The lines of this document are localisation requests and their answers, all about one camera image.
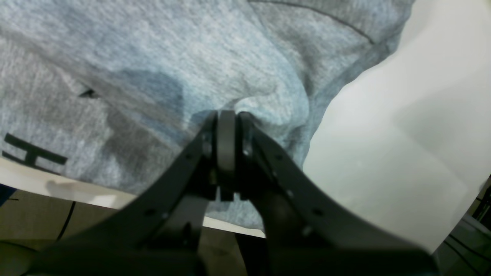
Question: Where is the grey T-shirt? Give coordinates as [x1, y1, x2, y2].
[0, 0, 417, 230]

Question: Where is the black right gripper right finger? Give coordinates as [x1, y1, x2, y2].
[236, 112, 440, 276]

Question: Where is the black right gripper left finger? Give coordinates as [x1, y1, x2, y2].
[27, 111, 236, 276]

